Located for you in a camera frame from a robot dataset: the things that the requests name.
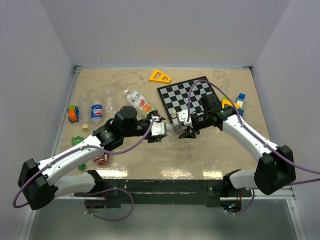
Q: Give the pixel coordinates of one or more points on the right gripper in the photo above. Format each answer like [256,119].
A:
[190,135]

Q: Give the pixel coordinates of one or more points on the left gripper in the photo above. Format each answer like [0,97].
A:
[155,113]

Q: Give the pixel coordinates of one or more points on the clear Pocari bottle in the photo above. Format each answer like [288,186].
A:
[174,129]

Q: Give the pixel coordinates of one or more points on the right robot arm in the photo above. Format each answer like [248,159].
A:
[274,163]

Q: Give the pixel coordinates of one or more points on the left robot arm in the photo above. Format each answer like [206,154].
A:
[41,182]

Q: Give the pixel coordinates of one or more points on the grapefruit tea bottle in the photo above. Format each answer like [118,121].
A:
[139,102]

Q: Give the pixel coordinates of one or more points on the Pepsi label bottle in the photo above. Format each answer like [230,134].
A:
[96,109]

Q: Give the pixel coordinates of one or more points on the red label tea bottle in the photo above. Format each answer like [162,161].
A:
[102,160]

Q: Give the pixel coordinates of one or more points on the clear bottle yellow cap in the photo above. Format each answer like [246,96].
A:
[84,111]

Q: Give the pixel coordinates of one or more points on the white chess piece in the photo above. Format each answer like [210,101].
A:
[174,114]

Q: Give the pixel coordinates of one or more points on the chessboard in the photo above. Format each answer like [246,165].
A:
[181,96]

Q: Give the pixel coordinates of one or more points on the yellow triangle toy far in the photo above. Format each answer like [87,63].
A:
[159,77]

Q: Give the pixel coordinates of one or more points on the yellow triangle toy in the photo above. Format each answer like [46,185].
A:
[226,103]
[159,77]

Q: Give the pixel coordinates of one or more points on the yellow triangle toy right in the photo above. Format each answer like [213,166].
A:
[226,103]

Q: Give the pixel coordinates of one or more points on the blue toy blocks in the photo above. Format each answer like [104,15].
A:
[240,101]

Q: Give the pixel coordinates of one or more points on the colourful toy car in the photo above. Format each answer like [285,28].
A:
[73,113]

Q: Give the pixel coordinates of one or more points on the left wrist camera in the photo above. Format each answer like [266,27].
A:
[158,128]

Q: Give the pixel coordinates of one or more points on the black table front rail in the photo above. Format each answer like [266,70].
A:
[165,192]

